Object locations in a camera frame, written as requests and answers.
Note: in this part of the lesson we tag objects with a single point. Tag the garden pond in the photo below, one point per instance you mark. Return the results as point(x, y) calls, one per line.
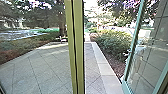
point(18, 34)

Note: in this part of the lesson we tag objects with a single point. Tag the green hedge shrub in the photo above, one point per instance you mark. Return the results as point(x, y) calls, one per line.
point(111, 43)

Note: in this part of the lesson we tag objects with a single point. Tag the green framed glass door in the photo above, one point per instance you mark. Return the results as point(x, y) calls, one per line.
point(146, 56)

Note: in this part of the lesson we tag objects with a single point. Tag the white garden bench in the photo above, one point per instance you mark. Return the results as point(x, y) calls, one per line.
point(61, 39)

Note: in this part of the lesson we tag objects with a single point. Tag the brown tree trunk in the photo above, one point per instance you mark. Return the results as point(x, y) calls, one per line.
point(61, 20)

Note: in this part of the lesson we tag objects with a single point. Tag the green door post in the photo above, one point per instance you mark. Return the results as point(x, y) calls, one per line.
point(75, 50)

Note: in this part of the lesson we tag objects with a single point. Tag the reddish brown shrub bed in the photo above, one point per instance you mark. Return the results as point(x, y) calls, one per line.
point(23, 48)

